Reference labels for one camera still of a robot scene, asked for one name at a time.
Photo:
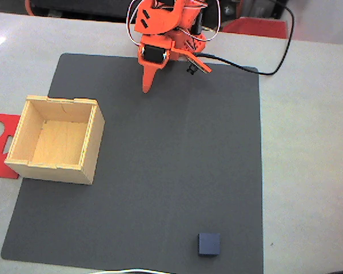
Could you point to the blue cube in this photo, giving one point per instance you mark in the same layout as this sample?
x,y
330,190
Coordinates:
x,y
209,244

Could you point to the wooden box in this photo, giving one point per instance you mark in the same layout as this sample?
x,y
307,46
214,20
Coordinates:
x,y
60,142

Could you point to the black equipment behind table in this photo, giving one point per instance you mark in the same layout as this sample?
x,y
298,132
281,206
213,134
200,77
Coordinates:
x,y
83,7

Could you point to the dark grey mat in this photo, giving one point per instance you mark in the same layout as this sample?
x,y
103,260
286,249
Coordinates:
x,y
160,171

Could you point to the red flat plate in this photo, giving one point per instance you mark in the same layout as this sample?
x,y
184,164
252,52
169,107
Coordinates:
x,y
257,28

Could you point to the red cutout sheet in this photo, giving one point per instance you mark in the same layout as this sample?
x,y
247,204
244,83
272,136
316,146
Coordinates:
x,y
0,168

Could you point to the orange camera mount bracket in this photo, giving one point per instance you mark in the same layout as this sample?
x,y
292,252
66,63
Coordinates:
x,y
198,63

